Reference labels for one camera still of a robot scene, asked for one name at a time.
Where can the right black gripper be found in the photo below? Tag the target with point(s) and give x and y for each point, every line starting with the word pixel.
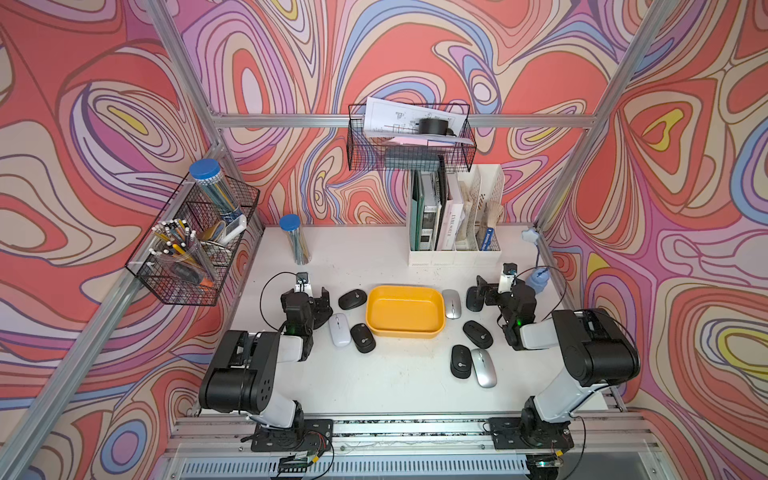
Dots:
pixel 489 293

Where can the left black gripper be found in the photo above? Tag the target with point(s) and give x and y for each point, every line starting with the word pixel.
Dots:
pixel 320 302

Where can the white mouse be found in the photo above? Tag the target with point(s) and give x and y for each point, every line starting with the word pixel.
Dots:
pixel 339 330

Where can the black slim mouse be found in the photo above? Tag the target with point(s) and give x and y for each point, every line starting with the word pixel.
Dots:
pixel 478 334

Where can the black flower sticker mouse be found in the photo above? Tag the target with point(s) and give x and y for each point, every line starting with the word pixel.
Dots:
pixel 363 338

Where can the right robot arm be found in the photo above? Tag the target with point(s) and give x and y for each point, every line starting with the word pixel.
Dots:
pixel 595 352

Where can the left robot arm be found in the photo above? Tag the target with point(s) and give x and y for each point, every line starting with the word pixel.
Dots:
pixel 241 376

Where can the silver mouse beside tray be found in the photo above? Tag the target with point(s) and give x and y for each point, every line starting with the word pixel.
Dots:
pixel 452 304

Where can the silver mouse front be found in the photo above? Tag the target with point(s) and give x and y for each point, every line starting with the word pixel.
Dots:
pixel 484 368

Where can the black Lecoo mouse front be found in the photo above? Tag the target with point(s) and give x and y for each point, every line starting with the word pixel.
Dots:
pixel 461 362

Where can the yellow storage box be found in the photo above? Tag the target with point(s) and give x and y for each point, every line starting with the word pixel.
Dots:
pixel 405 311

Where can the blue lid tube on table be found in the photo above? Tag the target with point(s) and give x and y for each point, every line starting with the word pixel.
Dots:
pixel 291 225

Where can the white file organizer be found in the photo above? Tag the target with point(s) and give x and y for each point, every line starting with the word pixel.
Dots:
pixel 477 242

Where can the white book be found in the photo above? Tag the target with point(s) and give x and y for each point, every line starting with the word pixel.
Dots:
pixel 452 211

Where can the clear pen cup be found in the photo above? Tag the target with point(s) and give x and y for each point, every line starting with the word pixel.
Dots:
pixel 177 250

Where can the green binder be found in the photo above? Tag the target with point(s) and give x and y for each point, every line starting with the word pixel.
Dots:
pixel 416 211

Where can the blue lid tube in basket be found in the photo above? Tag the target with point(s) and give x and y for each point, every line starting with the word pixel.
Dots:
pixel 212 181

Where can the black tape roll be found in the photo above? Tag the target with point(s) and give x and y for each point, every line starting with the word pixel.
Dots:
pixel 434 127

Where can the white papers in basket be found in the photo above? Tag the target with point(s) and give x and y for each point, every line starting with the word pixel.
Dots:
pixel 396 123

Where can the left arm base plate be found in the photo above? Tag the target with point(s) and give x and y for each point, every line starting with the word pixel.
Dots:
pixel 291 435

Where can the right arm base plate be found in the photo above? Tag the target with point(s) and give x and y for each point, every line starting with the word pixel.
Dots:
pixel 517 433

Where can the black wire side basket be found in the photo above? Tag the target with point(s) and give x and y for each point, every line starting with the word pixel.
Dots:
pixel 230 258

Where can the black wire wall basket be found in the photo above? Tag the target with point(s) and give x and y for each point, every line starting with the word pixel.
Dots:
pixel 365 154

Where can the aluminium front rail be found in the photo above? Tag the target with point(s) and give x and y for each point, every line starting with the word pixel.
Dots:
pixel 606 445

